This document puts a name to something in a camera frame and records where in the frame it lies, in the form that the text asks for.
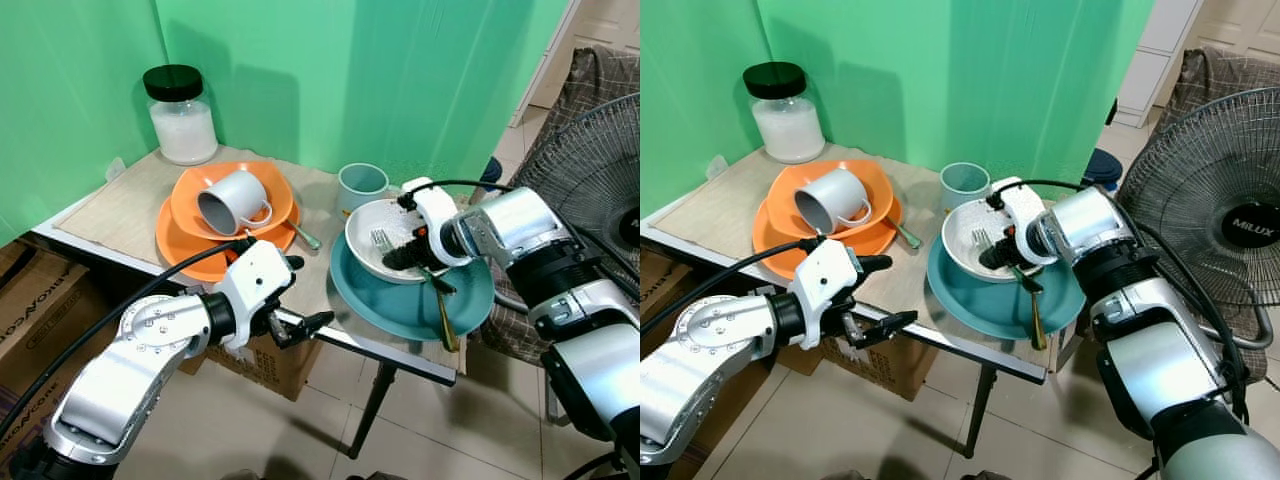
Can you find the silver fork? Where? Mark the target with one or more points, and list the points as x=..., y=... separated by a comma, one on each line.
x=380, y=240
x=982, y=238

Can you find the dark blue round object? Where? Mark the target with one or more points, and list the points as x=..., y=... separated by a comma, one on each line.
x=1103, y=170
x=492, y=175

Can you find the plain brown cardboard box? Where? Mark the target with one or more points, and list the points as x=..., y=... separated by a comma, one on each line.
x=270, y=365
x=880, y=365

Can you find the beige table mat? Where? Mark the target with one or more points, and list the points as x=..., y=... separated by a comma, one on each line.
x=715, y=205
x=115, y=210

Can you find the pale teal mug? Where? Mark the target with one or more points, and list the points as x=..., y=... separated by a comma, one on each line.
x=362, y=188
x=963, y=185

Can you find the black metal table leg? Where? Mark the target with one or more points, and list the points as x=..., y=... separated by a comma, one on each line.
x=980, y=410
x=372, y=410

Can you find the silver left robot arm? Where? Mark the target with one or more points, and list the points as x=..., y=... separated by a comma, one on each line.
x=130, y=370
x=710, y=350

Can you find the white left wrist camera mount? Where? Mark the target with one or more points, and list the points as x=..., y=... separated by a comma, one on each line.
x=250, y=280
x=825, y=280

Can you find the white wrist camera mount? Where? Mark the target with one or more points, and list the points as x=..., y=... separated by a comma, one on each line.
x=825, y=280
x=1025, y=205
x=435, y=210
x=250, y=280

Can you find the orange flat plate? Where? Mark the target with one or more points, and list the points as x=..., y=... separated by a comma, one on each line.
x=185, y=250
x=775, y=245

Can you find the small white paper tag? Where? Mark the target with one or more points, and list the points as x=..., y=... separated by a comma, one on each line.
x=717, y=167

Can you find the grey white mug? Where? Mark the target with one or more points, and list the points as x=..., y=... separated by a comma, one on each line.
x=245, y=190
x=845, y=188

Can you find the orange deep dish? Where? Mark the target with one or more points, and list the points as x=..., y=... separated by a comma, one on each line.
x=785, y=182
x=190, y=185

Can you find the white cabinet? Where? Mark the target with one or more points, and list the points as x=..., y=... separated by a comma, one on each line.
x=548, y=60
x=1160, y=60

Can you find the teal round plate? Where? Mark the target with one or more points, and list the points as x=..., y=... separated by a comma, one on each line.
x=385, y=305
x=985, y=305

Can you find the glass jar with black lid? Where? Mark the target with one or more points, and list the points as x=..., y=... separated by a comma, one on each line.
x=788, y=125
x=182, y=125

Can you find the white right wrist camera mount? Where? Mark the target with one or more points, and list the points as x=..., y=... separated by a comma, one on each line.
x=435, y=210
x=1025, y=205

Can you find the printed brown cardboard box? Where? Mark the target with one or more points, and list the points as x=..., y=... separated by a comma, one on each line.
x=40, y=320
x=665, y=285

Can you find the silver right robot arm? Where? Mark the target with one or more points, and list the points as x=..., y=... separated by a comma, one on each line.
x=560, y=290
x=1150, y=320

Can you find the white ceramic bowl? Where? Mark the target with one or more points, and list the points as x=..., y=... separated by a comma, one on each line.
x=962, y=255
x=365, y=255

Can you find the green backdrop cloth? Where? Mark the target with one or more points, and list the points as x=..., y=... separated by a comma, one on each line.
x=980, y=80
x=380, y=80

